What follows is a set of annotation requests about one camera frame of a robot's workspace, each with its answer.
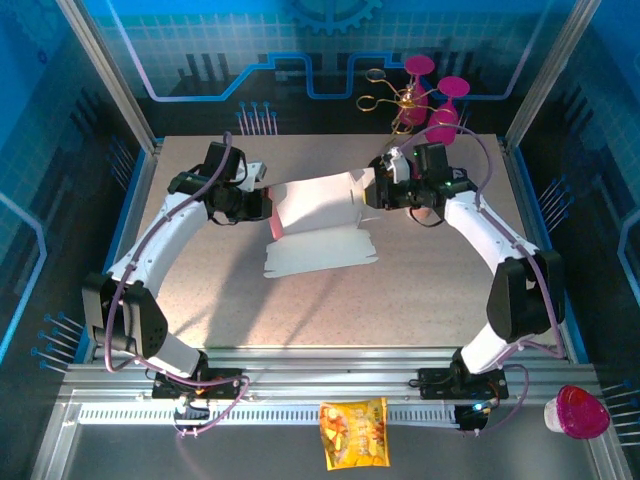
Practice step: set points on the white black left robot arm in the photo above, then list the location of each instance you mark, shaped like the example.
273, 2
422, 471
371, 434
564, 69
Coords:
150, 250

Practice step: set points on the pink paper box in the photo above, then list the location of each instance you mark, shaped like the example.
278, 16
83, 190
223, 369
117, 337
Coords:
320, 215

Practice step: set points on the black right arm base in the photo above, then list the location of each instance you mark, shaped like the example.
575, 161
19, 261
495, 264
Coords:
440, 382

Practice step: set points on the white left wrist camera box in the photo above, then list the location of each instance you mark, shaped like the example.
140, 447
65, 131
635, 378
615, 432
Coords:
256, 169

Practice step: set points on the pink lidded cup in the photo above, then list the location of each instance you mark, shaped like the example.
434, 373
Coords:
580, 412

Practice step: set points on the yellow snack bag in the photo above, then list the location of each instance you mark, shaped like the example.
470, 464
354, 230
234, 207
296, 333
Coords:
355, 435

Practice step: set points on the aluminium frame rail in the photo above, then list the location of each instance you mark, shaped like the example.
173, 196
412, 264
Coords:
325, 370

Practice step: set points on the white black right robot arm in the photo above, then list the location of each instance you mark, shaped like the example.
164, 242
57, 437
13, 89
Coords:
480, 230

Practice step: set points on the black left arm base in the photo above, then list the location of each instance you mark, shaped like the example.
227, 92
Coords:
220, 382

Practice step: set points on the pink wine glass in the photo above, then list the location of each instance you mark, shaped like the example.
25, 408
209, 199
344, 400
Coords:
412, 107
441, 126

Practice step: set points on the black controller box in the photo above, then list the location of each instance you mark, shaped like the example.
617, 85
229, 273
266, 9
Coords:
472, 419

